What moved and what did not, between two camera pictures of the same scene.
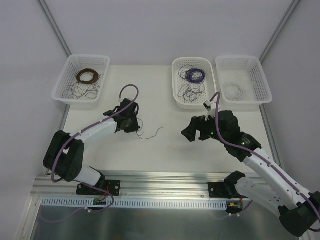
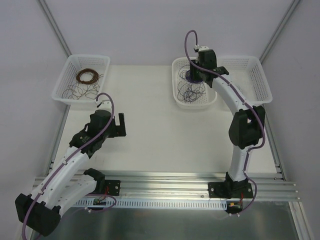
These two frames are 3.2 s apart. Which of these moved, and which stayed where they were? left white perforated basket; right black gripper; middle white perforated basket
Moved: right black gripper
Stayed: middle white perforated basket; left white perforated basket
